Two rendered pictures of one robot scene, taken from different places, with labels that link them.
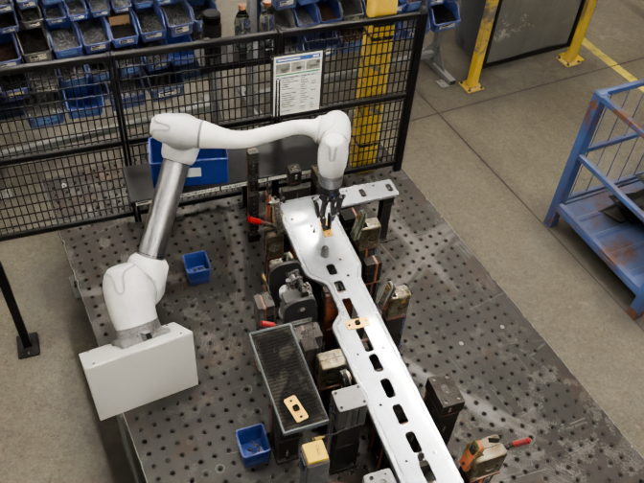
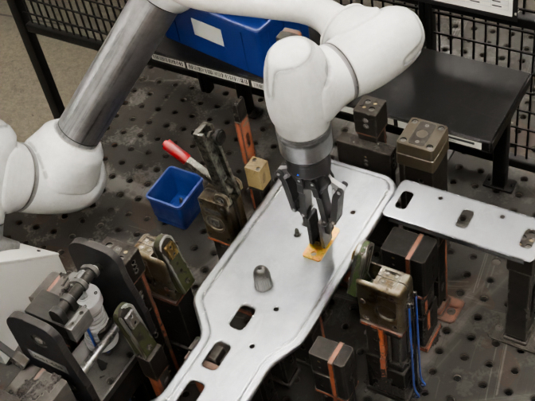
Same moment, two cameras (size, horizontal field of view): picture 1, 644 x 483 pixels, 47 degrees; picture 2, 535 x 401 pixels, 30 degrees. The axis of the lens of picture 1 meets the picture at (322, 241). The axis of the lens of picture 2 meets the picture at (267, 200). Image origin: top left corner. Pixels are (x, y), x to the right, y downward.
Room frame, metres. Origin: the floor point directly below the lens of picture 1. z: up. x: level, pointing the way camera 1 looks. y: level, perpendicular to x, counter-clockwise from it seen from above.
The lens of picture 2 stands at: (1.41, -1.01, 2.40)
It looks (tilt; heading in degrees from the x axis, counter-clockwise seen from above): 47 degrees down; 61
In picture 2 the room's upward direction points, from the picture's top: 12 degrees counter-clockwise
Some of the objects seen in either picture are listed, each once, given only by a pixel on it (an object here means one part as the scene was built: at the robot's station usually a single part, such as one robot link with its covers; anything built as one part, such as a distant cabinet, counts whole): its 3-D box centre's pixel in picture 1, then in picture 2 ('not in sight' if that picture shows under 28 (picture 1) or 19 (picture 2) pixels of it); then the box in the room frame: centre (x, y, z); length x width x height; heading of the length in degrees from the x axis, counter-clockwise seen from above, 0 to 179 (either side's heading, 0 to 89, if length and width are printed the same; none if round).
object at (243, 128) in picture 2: (267, 230); (256, 192); (2.06, 0.22, 0.95); 0.03 x 0.01 x 0.50; 23
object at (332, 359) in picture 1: (329, 390); not in sight; (1.39, -0.07, 0.89); 0.13 x 0.11 x 0.38; 113
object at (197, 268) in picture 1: (196, 268); (178, 199); (2.01, 0.50, 0.74); 0.11 x 0.10 x 0.09; 23
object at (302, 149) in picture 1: (235, 167); (311, 61); (2.35, 0.39, 1.02); 0.90 x 0.22 x 0.03; 113
